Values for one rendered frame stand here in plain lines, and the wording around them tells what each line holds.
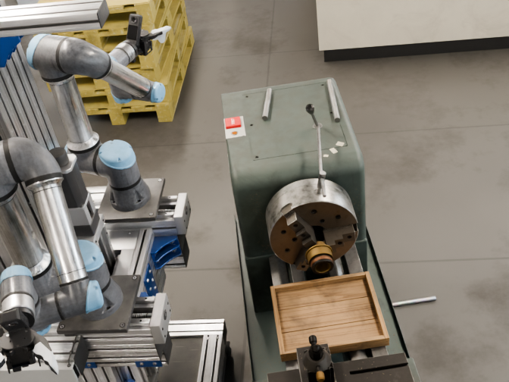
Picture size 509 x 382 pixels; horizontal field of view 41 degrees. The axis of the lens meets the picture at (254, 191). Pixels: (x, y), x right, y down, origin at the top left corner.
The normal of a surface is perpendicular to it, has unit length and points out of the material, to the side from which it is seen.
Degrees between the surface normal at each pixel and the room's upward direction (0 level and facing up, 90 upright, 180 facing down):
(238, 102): 0
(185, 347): 0
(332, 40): 90
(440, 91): 0
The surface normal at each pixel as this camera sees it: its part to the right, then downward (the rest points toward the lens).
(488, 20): -0.06, 0.65
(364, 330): -0.12, -0.76
